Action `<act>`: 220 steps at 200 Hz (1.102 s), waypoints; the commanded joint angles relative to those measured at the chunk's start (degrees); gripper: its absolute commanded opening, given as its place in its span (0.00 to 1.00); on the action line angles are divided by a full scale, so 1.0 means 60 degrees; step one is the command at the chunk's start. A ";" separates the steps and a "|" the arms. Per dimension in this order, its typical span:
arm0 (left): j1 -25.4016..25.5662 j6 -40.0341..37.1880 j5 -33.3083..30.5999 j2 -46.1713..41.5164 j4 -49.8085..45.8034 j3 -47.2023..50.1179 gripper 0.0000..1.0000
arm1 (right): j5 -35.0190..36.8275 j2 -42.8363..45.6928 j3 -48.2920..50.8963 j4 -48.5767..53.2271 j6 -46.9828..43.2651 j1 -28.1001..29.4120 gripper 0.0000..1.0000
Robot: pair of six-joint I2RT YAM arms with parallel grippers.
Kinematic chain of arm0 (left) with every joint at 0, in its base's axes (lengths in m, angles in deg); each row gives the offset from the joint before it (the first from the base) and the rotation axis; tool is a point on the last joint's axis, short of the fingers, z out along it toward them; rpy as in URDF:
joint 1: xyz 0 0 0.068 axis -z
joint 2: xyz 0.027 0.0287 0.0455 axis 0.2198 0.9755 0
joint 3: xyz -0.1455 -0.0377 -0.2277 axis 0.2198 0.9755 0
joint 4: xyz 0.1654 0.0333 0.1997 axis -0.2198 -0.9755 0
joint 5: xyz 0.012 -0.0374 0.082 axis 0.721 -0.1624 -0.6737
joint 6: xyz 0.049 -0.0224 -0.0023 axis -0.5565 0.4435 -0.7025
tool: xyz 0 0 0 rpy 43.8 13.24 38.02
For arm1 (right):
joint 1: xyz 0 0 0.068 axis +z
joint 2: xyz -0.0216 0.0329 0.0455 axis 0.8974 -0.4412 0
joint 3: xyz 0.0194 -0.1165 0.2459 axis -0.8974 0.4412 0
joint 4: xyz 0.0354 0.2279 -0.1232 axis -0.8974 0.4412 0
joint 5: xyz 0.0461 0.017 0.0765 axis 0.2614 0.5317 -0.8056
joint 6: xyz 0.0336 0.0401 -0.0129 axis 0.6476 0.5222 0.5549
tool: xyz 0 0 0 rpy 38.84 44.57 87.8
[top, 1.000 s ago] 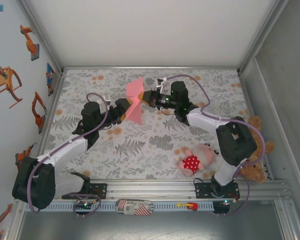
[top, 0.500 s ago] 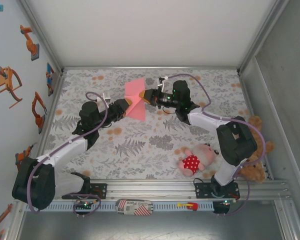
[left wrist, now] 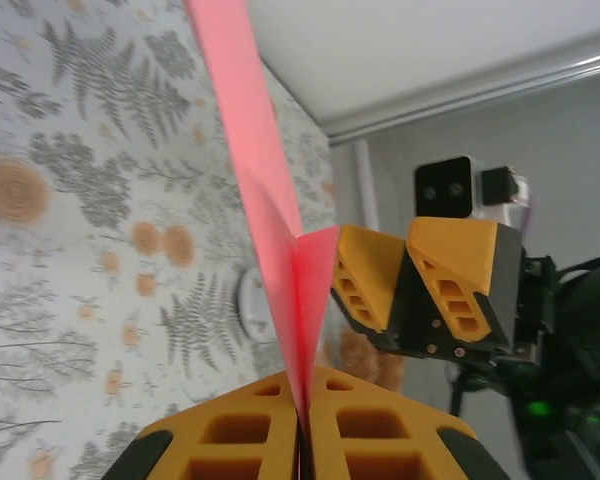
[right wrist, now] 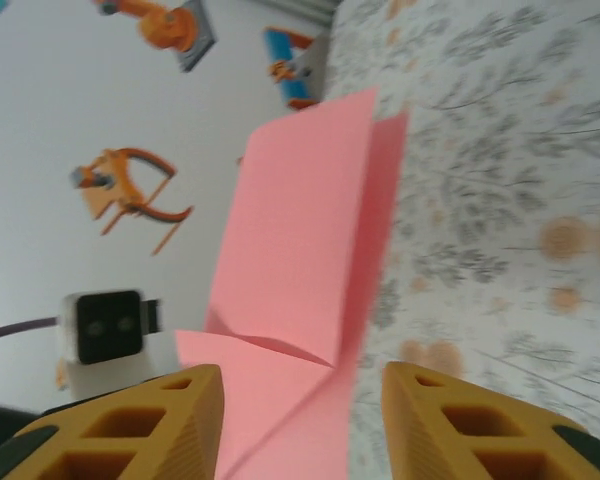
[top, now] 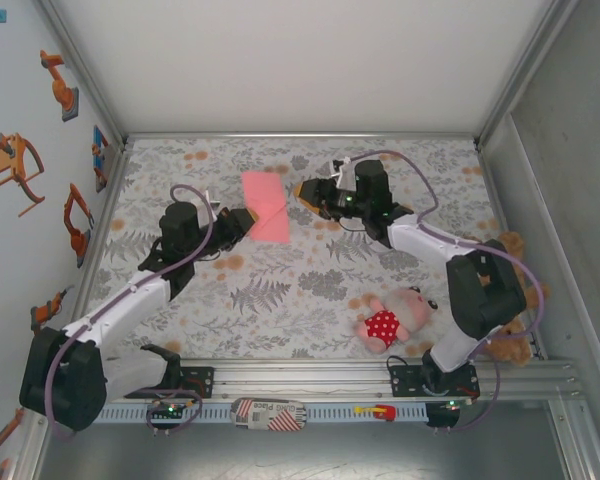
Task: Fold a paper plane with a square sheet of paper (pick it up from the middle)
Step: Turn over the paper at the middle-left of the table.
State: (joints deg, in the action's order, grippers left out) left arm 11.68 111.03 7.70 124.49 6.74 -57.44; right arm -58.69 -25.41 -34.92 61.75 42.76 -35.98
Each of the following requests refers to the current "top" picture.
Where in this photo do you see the aluminium back bar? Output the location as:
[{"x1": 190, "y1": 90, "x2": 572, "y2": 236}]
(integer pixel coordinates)
[{"x1": 124, "y1": 130, "x2": 481, "y2": 142}]

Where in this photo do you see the orange claw wall sticker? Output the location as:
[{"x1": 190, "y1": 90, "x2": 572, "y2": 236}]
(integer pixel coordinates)
[{"x1": 0, "y1": 132, "x2": 47, "y2": 219}]

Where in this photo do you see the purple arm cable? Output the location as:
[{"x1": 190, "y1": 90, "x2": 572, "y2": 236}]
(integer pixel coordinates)
[
  {"x1": 44, "y1": 183, "x2": 219, "y2": 441},
  {"x1": 335, "y1": 149, "x2": 549, "y2": 435}
]

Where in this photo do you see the pink paper sheet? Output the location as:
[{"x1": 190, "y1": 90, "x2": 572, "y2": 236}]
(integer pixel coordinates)
[{"x1": 240, "y1": 171, "x2": 290, "y2": 246}]

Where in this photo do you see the printed striped pouch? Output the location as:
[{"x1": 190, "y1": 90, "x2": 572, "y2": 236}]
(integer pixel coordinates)
[{"x1": 229, "y1": 397, "x2": 309, "y2": 432}]

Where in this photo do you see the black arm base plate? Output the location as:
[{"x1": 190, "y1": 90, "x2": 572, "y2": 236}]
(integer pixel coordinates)
[
  {"x1": 387, "y1": 363, "x2": 481, "y2": 400},
  {"x1": 123, "y1": 366, "x2": 216, "y2": 400}
]

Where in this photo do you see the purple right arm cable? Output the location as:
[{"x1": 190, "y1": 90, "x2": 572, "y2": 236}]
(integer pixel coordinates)
[{"x1": 335, "y1": 149, "x2": 549, "y2": 435}]

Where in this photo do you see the aluminium front rail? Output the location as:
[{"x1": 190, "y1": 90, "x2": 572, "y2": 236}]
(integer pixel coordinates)
[{"x1": 27, "y1": 357, "x2": 589, "y2": 404}]

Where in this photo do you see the pink doll red dotted dress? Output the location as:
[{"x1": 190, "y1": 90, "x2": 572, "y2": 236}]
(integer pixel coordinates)
[{"x1": 349, "y1": 287, "x2": 439, "y2": 355}]

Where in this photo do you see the perforated grey cable duct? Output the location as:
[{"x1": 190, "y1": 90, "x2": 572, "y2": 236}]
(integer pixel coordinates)
[{"x1": 92, "y1": 403, "x2": 431, "y2": 422}]

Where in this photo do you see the aluminium frame post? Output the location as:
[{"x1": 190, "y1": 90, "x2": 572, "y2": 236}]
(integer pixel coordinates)
[
  {"x1": 472, "y1": 0, "x2": 581, "y2": 151},
  {"x1": 32, "y1": 0, "x2": 131, "y2": 151}
]

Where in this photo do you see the blue orange gantry wall sticker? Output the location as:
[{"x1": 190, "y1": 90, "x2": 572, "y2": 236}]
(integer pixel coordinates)
[{"x1": 90, "y1": 124, "x2": 112, "y2": 194}]

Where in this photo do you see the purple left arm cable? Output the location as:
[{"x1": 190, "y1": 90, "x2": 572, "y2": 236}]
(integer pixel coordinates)
[{"x1": 44, "y1": 183, "x2": 219, "y2": 441}]

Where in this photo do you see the brown teddy bear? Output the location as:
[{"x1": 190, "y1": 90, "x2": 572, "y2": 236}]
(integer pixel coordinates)
[{"x1": 462, "y1": 230, "x2": 551, "y2": 369}]

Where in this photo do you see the floral patterned table mat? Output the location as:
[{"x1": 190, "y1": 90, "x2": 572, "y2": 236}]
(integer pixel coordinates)
[{"x1": 74, "y1": 137, "x2": 547, "y2": 360}]

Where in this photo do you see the orange machine wall sticker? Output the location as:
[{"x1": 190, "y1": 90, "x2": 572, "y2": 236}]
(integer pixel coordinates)
[{"x1": 0, "y1": 407, "x2": 26, "y2": 476}]

